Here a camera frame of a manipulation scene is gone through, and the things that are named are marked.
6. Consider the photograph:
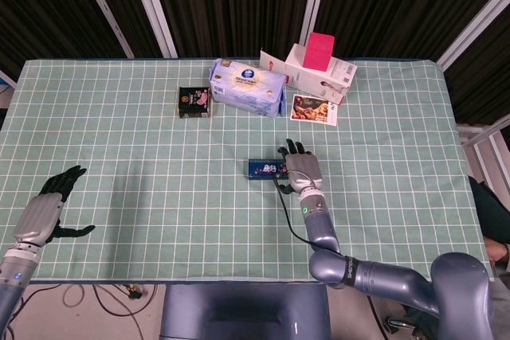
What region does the pink rectangular block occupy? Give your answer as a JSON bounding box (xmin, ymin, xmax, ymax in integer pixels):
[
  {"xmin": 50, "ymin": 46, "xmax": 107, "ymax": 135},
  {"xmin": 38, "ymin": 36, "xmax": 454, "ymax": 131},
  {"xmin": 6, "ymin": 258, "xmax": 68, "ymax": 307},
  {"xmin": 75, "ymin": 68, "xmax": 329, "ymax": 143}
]
[{"xmin": 302, "ymin": 32, "xmax": 335, "ymax": 70}]

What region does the wide double white frame post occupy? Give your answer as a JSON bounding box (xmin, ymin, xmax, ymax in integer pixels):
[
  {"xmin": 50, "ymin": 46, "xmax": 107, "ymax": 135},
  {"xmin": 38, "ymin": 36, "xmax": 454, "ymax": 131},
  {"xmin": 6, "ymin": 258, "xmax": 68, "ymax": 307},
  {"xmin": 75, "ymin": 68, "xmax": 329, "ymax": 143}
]
[{"xmin": 125, "ymin": 0, "xmax": 179, "ymax": 58}]

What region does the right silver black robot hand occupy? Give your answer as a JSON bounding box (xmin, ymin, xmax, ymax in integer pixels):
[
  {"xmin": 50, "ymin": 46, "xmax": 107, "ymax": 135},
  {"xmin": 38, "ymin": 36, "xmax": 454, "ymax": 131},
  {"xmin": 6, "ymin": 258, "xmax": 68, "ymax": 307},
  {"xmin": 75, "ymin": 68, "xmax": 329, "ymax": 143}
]
[{"xmin": 277, "ymin": 139, "xmax": 324, "ymax": 197}]

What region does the blue box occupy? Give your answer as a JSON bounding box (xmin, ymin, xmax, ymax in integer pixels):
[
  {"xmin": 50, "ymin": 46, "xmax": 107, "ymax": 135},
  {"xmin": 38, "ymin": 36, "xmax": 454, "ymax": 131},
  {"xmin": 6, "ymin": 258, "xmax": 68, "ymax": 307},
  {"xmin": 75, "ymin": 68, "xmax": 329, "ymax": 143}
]
[{"xmin": 247, "ymin": 158, "xmax": 290, "ymax": 180}]

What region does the white and red carton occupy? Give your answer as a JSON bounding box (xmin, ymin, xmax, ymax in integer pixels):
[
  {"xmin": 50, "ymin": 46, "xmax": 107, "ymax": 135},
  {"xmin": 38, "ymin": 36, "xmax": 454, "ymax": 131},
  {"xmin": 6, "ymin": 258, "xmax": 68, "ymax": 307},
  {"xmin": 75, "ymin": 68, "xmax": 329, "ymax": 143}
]
[{"xmin": 259, "ymin": 43, "xmax": 358, "ymax": 106}]

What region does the thin white frame post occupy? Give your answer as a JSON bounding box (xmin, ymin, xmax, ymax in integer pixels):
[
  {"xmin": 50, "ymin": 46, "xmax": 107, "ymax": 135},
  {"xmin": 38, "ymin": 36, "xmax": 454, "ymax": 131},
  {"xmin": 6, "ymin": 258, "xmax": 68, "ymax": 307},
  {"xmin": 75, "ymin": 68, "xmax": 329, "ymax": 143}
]
[{"xmin": 73, "ymin": 0, "xmax": 135, "ymax": 58}]

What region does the light blue tissue pack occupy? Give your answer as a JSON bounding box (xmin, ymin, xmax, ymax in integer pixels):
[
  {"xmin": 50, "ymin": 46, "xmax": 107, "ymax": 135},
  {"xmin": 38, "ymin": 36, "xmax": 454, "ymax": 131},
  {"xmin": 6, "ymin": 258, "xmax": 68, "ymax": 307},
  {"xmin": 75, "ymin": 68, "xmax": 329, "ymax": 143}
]
[{"xmin": 208, "ymin": 57, "xmax": 288, "ymax": 118}]

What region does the blue-grey robot torso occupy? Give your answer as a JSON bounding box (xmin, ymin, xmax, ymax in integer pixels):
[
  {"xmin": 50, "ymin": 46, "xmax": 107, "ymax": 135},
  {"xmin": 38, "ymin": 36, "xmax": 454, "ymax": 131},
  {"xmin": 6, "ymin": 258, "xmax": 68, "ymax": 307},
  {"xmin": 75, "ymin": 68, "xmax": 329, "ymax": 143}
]
[{"xmin": 159, "ymin": 282, "xmax": 332, "ymax": 340}]

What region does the food photo card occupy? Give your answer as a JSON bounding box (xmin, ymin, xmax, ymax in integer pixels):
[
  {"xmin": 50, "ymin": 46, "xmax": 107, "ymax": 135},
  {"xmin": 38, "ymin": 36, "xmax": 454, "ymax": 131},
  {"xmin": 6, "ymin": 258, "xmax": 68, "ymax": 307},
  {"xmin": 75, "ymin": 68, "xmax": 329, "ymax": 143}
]
[{"xmin": 289, "ymin": 93, "xmax": 339, "ymax": 127}]

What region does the black floor cable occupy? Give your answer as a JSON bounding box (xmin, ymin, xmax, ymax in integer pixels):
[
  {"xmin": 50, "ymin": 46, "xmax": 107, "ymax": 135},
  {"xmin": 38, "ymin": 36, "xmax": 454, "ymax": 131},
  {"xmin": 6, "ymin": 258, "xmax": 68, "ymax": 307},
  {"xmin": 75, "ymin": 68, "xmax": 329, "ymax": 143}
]
[{"xmin": 90, "ymin": 283, "xmax": 160, "ymax": 340}]

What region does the green white checked tablecloth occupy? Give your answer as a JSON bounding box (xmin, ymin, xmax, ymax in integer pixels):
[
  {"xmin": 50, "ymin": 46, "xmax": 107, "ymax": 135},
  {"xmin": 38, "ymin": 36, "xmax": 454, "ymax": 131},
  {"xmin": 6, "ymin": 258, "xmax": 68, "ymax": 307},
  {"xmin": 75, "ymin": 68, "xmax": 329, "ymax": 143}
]
[{"xmin": 0, "ymin": 57, "xmax": 497, "ymax": 283}]

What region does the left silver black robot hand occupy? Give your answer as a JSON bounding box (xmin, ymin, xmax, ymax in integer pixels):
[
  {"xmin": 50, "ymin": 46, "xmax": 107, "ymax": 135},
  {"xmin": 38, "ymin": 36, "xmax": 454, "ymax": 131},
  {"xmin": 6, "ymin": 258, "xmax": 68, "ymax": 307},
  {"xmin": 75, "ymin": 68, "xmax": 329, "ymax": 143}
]
[{"xmin": 14, "ymin": 164, "xmax": 96, "ymax": 248}]

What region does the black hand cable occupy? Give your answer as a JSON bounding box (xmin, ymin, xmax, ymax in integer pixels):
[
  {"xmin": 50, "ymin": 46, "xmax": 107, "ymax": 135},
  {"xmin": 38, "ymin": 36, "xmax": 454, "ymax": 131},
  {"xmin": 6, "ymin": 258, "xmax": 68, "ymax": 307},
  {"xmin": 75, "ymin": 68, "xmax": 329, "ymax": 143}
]
[{"xmin": 273, "ymin": 175, "xmax": 344, "ymax": 256}]

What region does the seated person in dark clothes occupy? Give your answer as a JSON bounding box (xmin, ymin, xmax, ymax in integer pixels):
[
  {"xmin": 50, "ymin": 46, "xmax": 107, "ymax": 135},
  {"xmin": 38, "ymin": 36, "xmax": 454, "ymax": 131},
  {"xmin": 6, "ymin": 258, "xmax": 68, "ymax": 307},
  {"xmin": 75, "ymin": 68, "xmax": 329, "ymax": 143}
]
[{"xmin": 468, "ymin": 174, "xmax": 510, "ymax": 277}]

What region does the small black packet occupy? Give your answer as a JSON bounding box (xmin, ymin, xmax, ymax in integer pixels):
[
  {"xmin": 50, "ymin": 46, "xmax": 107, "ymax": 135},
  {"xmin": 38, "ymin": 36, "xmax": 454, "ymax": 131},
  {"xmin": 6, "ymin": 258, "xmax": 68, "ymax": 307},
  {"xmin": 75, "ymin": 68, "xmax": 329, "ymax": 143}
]
[{"xmin": 177, "ymin": 85, "xmax": 212, "ymax": 119}]

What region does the aluminium frame rack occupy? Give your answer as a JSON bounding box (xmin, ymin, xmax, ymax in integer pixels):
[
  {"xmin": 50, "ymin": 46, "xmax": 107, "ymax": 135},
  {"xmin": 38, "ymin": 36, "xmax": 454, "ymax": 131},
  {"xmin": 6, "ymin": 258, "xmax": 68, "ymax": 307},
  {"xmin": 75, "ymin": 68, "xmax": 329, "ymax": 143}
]
[{"xmin": 456, "ymin": 115, "xmax": 510, "ymax": 176}]

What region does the white slanted frame post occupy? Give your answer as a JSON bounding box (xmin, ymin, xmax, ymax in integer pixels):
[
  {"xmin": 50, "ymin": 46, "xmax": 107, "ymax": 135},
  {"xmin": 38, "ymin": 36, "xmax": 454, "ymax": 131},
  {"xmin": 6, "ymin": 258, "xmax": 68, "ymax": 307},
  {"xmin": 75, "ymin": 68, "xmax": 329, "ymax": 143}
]
[{"xmin": 436, "ymin": 0, "xmax": 510, "ymax": 72}]

